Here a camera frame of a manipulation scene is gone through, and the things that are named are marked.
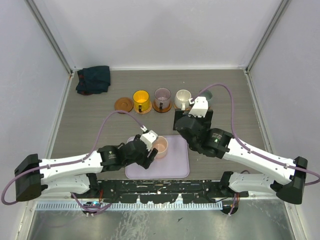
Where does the white slotted cable duct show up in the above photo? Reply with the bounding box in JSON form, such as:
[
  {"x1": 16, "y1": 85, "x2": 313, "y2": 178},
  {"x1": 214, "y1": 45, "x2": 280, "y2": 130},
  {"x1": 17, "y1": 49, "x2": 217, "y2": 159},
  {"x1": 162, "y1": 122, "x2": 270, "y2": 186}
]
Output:
[{"x1": 34, "y1": 200, "x2": 223, "y2": 211}]

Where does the yellow mug black handle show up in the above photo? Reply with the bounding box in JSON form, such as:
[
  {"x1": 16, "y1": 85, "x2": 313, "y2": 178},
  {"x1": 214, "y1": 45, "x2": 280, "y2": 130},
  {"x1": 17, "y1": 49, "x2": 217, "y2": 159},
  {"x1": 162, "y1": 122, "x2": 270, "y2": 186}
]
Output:
[{"x1": 132, "y1": 90, "x2": 151, "y2": 112}]

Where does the lavender plastic tray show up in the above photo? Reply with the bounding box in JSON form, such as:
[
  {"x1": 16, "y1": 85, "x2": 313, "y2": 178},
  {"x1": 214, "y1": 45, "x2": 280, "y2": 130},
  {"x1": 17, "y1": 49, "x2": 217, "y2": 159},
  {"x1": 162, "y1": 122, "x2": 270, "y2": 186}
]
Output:
[{"x1": 125, "y1": 135, "x2": 190, "y2": 180}]

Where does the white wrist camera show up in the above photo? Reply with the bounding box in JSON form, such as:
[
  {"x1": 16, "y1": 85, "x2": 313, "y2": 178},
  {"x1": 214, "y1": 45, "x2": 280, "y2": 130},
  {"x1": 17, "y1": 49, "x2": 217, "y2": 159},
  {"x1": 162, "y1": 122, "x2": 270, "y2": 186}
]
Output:
[
  {"x1": 188, "y1": 96, "x2": 209, "y2": 118},
  {"x1": 139, "y1": 125, "x2": 158, "y2": 151}
]

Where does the purple mug black handle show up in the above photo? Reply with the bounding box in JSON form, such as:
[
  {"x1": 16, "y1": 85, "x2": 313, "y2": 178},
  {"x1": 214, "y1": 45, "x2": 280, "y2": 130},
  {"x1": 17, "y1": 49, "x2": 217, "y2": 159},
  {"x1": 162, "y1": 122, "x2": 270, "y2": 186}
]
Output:
[{"x1": 154, "y1": 87, "x2": 171, "y2": 110}]

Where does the pink mug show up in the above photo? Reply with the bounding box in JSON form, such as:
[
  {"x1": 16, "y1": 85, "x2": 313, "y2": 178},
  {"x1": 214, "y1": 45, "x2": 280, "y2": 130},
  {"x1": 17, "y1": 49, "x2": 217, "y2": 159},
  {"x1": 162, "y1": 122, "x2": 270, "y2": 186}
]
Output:
[{"x1": 153, "y1": 136, "x2": 169, "y2": 159}]

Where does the dark blue folded cloth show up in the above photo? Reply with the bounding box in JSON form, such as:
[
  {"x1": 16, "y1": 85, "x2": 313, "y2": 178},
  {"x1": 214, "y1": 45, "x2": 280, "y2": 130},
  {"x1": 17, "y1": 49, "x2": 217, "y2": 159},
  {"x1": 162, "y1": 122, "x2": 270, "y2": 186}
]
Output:
[{"x1": 76, "y1": 65, "x2": 111, "y2": 96}]

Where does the cream speckled mug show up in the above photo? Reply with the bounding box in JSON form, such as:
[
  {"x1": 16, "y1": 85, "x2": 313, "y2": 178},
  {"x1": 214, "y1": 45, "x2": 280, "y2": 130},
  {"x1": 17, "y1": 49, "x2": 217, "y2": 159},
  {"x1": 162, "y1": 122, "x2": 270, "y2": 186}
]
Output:
[{"x1": 174, "y1": 89, "x2": 192, "y2": 110}]

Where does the grey-green mug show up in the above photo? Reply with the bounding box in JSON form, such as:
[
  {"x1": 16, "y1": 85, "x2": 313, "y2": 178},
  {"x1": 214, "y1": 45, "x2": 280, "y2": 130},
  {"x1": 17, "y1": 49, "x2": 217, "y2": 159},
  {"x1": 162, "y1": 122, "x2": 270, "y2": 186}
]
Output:
[{"x1": 199, "y1": 90, "x2": 213, "y2": 108}]

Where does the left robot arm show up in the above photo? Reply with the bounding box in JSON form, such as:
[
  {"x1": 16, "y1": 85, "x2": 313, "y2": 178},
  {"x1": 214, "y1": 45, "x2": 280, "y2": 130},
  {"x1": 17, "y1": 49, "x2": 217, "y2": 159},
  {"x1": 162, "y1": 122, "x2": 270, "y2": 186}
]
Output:
[{"x1": 14, "y1": 131, "x2": 158, "y2": 202}]

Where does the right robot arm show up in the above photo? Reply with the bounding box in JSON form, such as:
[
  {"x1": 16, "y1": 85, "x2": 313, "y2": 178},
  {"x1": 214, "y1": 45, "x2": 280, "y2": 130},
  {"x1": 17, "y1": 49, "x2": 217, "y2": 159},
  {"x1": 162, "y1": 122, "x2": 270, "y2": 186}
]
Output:
[{"x1": 173, "y1": 109, "x2": 308, "y2": 205}]

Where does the woven rattan coaster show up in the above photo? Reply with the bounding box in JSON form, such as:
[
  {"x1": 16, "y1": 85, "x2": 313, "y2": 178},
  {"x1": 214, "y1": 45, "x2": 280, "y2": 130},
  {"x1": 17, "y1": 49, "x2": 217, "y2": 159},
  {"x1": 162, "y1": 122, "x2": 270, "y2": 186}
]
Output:
[
  {"x1": 133, "y1": 101, "x2": 153, "y2": 115},
  {"x1": 174, "y1": 102, "x2": 183, "y2": 110}
]

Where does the wooden coaster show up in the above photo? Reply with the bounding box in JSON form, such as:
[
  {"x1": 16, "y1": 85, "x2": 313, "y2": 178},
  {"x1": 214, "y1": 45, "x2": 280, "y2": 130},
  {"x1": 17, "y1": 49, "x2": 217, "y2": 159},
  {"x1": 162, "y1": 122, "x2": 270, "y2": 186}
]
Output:
[
  {"x1": 152, "y1": 101, "x2": 172, "y2": 113},
  {"x1": 114, "y1": 97, "x2": 134, "y2": 113}
]

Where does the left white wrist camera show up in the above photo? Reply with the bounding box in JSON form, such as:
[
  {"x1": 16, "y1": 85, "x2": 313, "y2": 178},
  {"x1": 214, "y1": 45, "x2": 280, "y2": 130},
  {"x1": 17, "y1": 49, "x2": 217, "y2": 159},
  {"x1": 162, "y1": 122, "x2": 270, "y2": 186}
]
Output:
[{"x1": 139, "y1": 125, "x2": 158, "y2": 151}]

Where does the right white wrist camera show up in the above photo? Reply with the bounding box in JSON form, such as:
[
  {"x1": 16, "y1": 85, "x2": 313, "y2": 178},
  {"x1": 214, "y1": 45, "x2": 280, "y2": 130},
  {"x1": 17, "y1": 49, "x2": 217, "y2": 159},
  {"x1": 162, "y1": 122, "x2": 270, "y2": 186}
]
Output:
[{"x1": 188, "y1": 96, "x2": 209, "y2": 118}]

